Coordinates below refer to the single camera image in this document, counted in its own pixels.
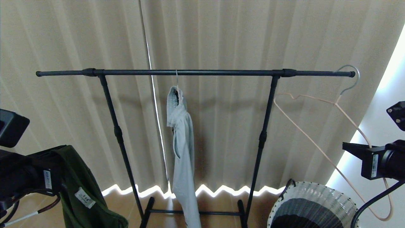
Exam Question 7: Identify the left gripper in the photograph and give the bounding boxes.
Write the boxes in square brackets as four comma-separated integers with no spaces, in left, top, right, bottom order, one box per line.
[0,146,65,203]

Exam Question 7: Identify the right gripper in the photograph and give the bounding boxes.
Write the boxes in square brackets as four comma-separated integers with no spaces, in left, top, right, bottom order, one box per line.
[362,140,405,181]

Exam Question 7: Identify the green garment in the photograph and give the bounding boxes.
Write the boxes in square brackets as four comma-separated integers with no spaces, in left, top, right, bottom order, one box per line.
[52,145,128,228]

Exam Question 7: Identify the pink clothes hanger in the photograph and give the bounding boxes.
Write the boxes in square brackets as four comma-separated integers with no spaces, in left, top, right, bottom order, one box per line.
[175,69,184,97]
[274,65,394,221]

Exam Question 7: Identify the pale grey shorts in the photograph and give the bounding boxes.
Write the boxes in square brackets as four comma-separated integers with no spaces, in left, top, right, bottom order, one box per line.
[167,85,202,228]

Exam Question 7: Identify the white laundry basket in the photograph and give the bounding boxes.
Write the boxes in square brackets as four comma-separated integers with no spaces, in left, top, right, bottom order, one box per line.
[267,179,359,228]

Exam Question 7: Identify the black clothes rack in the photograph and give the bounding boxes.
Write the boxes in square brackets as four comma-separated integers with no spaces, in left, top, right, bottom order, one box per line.
[36,68,356,228]

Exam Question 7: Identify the beige curtain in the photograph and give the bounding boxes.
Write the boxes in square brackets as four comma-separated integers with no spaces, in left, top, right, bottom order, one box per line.
[0,0,405,198]

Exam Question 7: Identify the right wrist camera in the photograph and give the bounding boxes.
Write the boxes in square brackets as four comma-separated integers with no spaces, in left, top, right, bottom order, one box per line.
[387,101,405,132]

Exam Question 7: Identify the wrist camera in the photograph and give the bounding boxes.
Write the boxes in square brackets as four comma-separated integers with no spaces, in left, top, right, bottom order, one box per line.
[0,109,30,148]
[387,101,405,132]

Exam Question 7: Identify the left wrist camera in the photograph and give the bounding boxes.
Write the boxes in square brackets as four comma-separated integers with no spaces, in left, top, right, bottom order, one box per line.
[0,109,30,148]

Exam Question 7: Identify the black cable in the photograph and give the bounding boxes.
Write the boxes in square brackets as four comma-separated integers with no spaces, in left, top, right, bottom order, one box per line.
[351,180,405,228]

